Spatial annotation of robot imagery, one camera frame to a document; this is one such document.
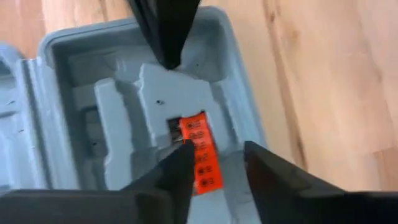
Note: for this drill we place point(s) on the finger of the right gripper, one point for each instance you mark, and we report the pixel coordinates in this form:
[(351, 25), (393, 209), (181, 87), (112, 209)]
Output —
[(180, 25), (152, 18)]

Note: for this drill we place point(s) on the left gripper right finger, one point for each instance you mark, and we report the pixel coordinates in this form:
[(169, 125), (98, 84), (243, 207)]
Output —
[(295, 199)]

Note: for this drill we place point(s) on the grey plastic tool case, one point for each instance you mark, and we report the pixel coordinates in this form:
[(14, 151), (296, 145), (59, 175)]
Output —
[(109, 140)]

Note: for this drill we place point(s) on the red screwdriver bit holder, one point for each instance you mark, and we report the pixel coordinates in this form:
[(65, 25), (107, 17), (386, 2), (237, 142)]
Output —
[(202, 155)]

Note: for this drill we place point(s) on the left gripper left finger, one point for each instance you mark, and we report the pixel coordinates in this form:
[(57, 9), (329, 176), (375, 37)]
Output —
[(140, 205)]

